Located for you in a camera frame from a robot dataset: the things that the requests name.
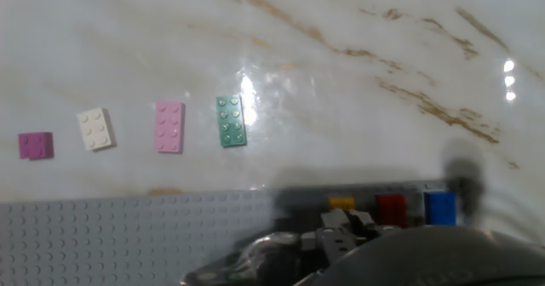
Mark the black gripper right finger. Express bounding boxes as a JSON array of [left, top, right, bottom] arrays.
[[347, 209, 401, 238]]

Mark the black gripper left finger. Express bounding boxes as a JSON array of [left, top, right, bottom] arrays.
[[300, 208, 359, 266]]

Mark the yellow Lego brick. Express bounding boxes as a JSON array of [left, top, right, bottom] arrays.
[[328, 196, 357, 212]]

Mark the red Lego brick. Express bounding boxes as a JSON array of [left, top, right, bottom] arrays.
[[375, 193, 409, 230]]

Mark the blue Lego brick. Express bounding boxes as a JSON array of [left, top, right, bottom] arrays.
[[423, 191, 457, 227]]

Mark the green Lego brick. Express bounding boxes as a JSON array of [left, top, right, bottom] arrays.
[[215, 94, 248, 148]]

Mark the pink Lego brick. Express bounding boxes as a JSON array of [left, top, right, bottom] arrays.
[[153, 100, 186, 154]]

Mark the grey Lego baseplate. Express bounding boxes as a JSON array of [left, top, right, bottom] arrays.
[[0, 179, 452, 286]]

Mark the white Lego brick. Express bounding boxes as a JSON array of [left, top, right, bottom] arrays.
[[76, 107, 117, 152]]

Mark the small magenta Lego brick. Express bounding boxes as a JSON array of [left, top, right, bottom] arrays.
[[17, 131, 55, 161]]

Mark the marble pattern table sheet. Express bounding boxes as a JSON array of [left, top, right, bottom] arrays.
[[0, 0, 545, 247]]

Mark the thin grey sensor cable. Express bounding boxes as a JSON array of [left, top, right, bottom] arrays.
[[181, 230, 304, 286]]

